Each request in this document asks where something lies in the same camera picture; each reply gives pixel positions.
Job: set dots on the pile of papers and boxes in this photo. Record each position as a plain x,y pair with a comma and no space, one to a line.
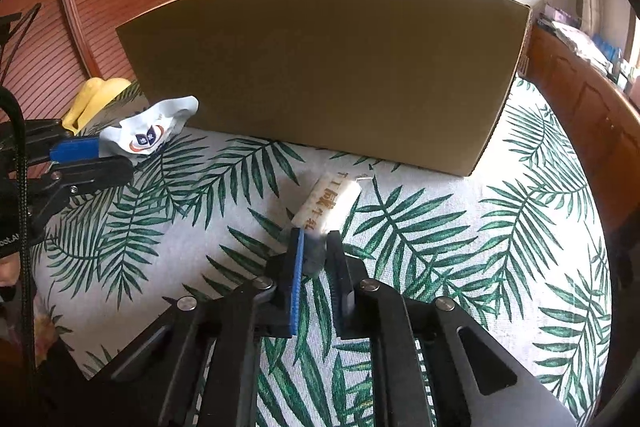
575,37

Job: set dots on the wooden cabinet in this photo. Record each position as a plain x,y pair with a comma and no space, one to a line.
575,107

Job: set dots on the yellow plush toy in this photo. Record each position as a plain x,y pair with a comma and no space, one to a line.
95,99

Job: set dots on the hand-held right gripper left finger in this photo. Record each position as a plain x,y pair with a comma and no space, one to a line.
296,277

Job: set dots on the white snack packet blue emblem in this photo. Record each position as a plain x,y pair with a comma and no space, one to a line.
150,127

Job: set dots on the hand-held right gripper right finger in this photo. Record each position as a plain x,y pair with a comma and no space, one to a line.
339,287

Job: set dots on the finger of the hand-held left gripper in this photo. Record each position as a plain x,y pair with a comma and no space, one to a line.
75,149
100,172

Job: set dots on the person's left hand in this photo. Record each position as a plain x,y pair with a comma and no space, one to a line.
7,272

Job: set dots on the small white candy bar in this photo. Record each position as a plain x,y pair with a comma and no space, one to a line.
327,202

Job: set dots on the brown cardboard box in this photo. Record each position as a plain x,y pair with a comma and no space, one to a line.
325,72

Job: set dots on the green leaf printed bedsheet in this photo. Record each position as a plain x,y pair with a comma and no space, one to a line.
450,232

